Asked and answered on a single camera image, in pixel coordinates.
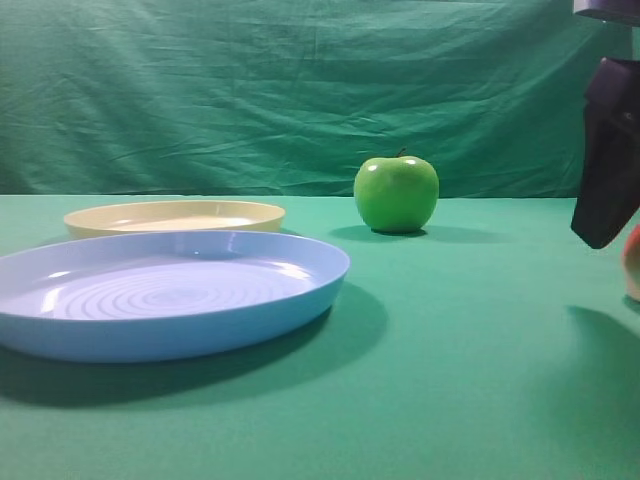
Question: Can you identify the round red-yellow bread bun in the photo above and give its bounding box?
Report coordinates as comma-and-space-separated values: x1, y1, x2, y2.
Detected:
622, 225, 640, 302

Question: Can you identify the blue plastic plate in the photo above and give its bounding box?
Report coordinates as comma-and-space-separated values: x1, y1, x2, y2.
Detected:
1, 231, 351, 363

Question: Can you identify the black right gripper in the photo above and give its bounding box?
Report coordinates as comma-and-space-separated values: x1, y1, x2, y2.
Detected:
571, 0, 639, 249

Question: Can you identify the green backdrop cloth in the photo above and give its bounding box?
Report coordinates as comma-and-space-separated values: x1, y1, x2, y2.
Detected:
1, 1, 639, 197

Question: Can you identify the yellow plastic plate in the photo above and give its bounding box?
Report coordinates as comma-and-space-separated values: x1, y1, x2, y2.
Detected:
64, 200, 286, 239

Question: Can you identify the green apple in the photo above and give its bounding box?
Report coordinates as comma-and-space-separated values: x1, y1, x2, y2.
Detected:
353, 148, 440, 234

